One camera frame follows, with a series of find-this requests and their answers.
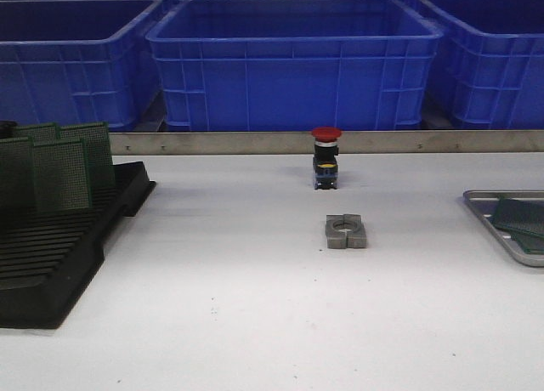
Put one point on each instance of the grey metal clamp block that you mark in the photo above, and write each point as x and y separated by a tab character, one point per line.
345	231

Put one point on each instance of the silver metal tray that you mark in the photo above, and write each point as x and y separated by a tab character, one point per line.
482	204

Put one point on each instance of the blue right plastic crate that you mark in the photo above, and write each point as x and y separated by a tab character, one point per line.
488	70

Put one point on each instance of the red emergency stop button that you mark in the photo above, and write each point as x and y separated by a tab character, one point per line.
324	161

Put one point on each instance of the black slotted board rack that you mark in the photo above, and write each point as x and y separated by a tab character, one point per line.
49	258

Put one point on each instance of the steel table edge rail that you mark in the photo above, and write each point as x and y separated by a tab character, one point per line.
351	142

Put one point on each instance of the blue left plastic crate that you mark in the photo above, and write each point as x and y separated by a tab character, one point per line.
79	61

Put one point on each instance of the blue centre plastic crate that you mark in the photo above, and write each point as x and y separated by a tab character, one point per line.
293	65

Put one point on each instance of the blue plastic crate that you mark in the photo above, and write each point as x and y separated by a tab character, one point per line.
293	65
79	61
488	70

